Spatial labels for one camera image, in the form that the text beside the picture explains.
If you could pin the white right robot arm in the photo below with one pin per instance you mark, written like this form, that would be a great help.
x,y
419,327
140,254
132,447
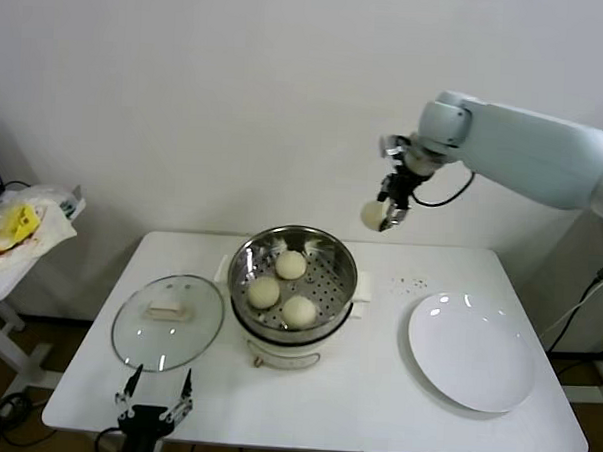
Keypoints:
x,y
525,145

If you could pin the floor power strip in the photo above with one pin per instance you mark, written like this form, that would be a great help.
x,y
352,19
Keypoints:
x,y
10,407

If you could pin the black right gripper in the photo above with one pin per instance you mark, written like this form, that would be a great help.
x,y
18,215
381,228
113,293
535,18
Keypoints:
x,y
402,188

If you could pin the white electric cooker base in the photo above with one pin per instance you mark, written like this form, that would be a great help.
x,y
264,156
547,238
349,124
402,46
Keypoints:
x,y
286,358

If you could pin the round glass pot lid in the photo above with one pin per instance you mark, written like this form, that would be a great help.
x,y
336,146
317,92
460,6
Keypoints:
x,y
178,291

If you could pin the white steamed baozi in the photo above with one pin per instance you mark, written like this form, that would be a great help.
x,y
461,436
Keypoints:
x,y
299,311
263,292
372,215
291,264

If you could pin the white stand base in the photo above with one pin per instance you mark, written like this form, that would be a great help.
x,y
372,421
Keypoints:
x,y
592,391

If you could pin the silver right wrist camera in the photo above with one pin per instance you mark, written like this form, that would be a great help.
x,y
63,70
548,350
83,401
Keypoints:
x,y
392,146

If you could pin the plastic bag with yellow contents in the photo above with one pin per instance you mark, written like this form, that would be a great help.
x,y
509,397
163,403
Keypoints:
x,y
26,219

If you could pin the white round plate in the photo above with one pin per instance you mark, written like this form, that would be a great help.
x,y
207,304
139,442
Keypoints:
x,y
466,353

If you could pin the dark crumbs scatter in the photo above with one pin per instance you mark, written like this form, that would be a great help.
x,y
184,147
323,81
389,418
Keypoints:
x,y
416,285

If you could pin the stainless steel steamer basket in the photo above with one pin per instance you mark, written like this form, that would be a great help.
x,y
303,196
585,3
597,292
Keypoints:
x,y
328,292

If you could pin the teal and white box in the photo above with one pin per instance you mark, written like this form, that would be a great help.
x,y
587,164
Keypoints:
x,y
76,203

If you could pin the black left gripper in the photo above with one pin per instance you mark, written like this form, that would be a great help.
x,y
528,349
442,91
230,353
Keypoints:
x,y
145,419

